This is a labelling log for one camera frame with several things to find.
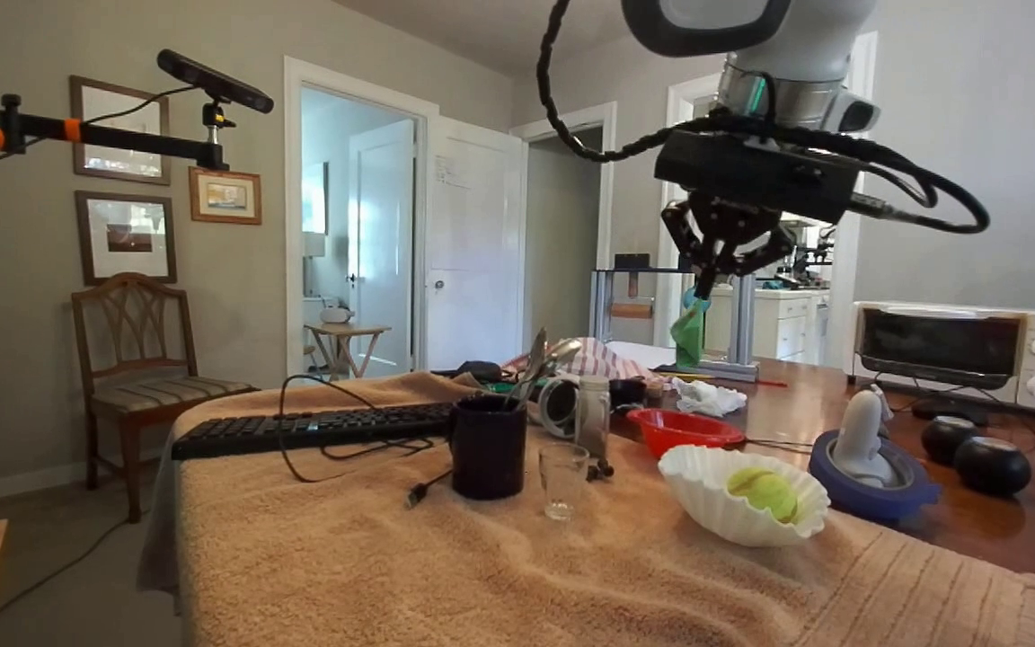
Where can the white scalloped plate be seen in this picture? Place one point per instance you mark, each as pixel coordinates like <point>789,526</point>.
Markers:
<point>698,483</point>

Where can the white toaster oven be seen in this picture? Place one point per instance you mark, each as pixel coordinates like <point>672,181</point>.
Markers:
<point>977,349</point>

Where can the white headphones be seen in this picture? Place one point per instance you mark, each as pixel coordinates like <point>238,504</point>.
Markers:
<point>555,409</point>

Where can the black round speaker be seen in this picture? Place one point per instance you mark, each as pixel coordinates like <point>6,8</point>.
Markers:
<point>944,436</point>
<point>992,466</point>

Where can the framed picture lower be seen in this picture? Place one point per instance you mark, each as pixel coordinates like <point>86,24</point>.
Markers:
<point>123,234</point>

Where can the tan towel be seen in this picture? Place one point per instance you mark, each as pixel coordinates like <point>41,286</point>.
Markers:
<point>377,550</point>

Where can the small framed picture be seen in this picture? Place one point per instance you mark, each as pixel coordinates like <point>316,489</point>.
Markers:
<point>228,194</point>

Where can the red bowl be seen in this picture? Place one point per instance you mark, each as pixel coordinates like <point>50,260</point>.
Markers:
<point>667,428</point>

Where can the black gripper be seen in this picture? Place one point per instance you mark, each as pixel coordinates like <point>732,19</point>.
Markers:
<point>733,200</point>

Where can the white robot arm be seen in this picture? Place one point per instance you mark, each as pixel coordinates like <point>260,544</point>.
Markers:
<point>781,137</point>

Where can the small side table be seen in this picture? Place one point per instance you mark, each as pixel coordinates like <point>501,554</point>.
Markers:
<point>345,349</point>

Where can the black keyboard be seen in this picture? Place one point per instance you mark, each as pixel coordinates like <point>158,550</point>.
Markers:
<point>235,436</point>

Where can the framed picture upper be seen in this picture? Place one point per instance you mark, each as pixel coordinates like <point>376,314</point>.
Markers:
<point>119,128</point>

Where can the green tape piece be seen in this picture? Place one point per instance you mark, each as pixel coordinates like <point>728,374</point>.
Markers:
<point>686,327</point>

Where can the metal frame stand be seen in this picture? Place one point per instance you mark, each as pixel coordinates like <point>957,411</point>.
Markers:
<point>638,289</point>

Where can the clear small glass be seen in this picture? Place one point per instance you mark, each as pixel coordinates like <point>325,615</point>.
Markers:
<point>562,477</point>

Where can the crumpled white tissue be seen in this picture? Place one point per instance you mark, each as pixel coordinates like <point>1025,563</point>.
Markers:
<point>708,400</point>

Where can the black cup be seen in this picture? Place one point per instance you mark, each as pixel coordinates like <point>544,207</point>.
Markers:
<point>486,441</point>

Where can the wooden chair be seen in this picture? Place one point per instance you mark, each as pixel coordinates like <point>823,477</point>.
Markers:
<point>139,370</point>

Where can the black camera on boom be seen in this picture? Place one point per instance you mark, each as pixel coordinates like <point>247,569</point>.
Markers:
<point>23,132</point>

